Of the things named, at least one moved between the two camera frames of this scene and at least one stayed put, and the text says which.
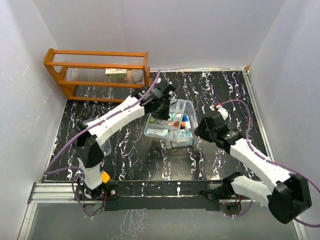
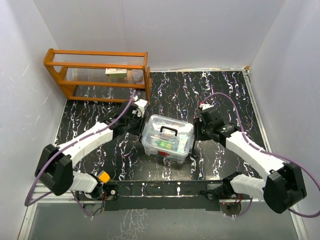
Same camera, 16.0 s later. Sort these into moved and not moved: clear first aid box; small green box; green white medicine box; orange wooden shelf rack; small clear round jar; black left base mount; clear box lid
Moved: small green box; clear first aid box; clear box lid
Not moved: orange wooden shelf rack; black left base mount; green white medicine box; small clear round jar
